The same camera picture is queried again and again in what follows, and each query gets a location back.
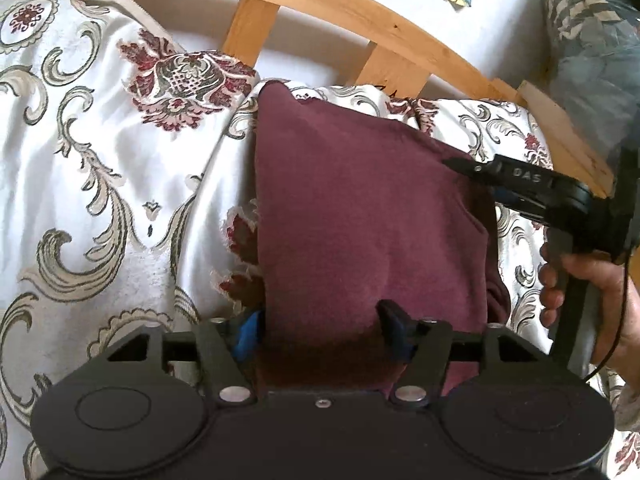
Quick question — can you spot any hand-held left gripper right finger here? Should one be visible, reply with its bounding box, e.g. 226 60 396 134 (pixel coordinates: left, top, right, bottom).
376 299 541 407

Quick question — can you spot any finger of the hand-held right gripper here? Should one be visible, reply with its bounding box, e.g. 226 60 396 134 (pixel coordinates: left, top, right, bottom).
491 186 551 224
442 156 557 192

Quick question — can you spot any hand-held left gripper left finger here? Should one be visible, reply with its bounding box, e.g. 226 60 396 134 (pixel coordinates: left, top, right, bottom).
106 310 265 407

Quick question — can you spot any maroon long-sleeve shirt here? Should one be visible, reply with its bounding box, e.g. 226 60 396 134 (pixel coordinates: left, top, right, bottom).
247 80 512 396

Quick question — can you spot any person's right hand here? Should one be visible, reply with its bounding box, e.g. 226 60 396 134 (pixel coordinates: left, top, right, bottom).
539 241 640 367

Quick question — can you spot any plastic-wrapped grey bundle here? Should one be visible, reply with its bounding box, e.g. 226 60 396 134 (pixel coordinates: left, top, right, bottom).
544 0 640 161

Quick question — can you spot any white floral bedspread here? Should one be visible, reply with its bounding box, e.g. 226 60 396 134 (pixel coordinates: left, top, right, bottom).
0 0 640 480

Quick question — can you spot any wooden slatted bed headboard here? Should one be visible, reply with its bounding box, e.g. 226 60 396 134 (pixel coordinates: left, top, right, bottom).
30 0 526 106

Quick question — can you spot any wooden bed side rail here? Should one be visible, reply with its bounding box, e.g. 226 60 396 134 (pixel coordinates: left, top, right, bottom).
517 80 617 198

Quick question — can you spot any black cable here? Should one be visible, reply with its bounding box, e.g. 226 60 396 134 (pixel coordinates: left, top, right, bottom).
582 255 632 382

